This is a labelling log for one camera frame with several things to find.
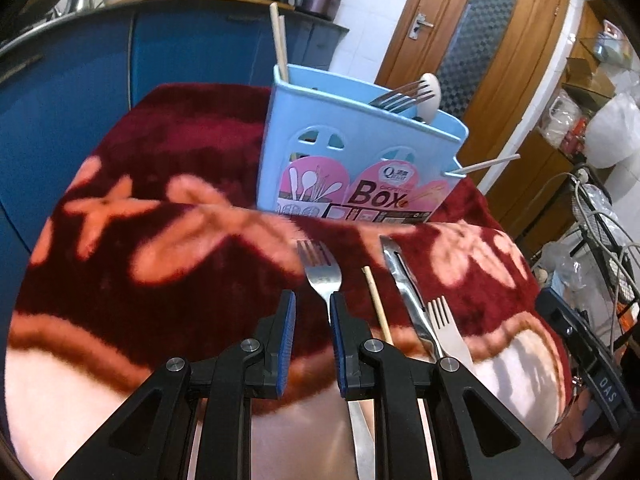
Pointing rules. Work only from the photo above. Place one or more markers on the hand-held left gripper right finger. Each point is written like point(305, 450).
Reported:
point(339, 350)

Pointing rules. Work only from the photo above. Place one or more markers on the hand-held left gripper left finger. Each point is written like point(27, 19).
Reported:
point(286, 340)

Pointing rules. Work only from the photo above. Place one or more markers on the light blue utensil box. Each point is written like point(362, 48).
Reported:
point(310, 110)

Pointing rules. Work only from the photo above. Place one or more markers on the white spoon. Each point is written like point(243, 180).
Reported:
point(430, 80)

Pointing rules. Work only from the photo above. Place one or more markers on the person's right hand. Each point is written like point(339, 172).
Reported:
point(590, 440)

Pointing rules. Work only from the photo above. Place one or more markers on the silver metal tongs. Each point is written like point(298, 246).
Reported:
point(405, 280)

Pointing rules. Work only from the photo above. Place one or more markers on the white fork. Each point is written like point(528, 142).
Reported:
point(447, 335)

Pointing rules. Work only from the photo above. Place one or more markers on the red floral printed blanket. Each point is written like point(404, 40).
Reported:
point(175, 270)

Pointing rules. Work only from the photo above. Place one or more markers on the wooden shelf unit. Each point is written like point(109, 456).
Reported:
point(550, 185)

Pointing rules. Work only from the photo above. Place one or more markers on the white plastic bag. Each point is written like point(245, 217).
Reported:
point(615, 130)

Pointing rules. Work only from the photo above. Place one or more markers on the clear bag of packets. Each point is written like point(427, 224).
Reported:
point(560, 120)

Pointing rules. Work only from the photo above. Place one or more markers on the cardboard box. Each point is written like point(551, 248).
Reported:
point(585, 75)

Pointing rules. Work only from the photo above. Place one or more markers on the wooden door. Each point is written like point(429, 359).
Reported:
point(415, 60)

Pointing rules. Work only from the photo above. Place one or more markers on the dark rice cooker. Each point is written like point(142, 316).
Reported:
point(317, 0)

